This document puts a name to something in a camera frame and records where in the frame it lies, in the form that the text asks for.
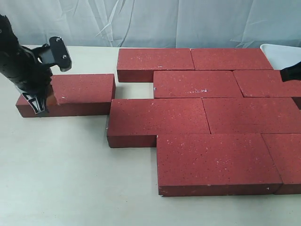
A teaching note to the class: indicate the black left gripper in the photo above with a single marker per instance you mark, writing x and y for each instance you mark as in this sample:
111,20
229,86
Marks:
22,68

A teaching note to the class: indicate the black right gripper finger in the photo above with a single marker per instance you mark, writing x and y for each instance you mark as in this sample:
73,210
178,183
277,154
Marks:
292,73

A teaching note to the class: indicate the red brick third row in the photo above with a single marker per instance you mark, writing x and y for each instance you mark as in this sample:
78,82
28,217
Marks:
263,115

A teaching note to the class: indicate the red brick front large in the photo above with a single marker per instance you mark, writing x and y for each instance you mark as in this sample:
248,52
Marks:
215,165

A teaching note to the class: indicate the white tray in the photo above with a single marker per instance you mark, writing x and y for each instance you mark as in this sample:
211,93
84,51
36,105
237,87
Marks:
280,56

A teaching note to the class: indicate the white backdrop cloth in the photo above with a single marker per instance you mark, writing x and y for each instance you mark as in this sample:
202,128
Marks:
157,23

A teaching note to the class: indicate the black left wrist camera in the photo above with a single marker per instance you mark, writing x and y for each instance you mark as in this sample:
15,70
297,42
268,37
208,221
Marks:
60,54

